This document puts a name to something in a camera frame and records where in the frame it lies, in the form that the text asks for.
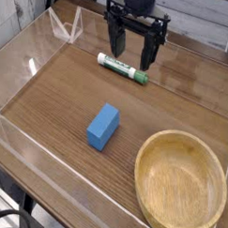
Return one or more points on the clear acrylic corner bracket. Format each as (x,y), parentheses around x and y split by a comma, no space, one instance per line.
(68,32)

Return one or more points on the brown wooden bowl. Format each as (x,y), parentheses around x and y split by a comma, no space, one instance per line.
(179,181)

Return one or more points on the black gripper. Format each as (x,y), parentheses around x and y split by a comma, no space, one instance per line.
(139,16)

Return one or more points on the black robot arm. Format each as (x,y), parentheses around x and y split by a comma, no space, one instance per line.
(140,17)

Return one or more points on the green and white marker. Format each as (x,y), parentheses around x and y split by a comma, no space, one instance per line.
(118,66)

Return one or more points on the blue rectangular block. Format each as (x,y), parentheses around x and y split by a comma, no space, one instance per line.
(103,126)

